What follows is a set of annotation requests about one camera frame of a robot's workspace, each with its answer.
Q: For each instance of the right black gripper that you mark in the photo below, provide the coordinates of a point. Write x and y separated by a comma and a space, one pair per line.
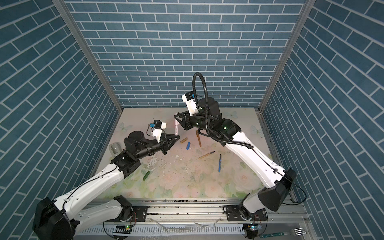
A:
187, 122

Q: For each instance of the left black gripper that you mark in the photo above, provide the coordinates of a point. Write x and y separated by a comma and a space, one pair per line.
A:
164, 145

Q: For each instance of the pink pen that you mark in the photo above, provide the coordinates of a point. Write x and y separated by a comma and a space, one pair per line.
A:
176, 127

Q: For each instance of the brown pen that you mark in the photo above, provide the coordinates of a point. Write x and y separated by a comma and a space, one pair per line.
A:
199, 139

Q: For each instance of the green pen cap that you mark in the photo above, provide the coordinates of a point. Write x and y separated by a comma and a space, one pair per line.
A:
146, 175

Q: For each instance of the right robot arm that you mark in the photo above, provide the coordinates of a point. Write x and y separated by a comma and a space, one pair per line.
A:
205, 115

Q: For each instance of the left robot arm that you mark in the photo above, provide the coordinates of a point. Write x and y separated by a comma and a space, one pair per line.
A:
67, 215

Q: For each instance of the blue pen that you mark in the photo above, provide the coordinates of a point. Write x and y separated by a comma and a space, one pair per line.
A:
220, 162

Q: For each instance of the grey stapler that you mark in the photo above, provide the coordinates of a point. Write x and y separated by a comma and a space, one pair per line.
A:
115, 149

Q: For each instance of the metal fork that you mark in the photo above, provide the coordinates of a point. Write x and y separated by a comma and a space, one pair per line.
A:
293, 232

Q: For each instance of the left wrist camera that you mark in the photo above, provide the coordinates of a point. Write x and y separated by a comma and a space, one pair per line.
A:
158, 130

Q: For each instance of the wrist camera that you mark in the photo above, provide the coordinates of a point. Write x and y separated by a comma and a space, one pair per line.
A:
158, 130
189, 99

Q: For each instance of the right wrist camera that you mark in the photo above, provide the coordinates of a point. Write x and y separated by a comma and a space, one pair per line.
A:
189, 99

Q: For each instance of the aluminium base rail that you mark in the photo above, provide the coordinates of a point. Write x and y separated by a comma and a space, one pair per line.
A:
194, 218

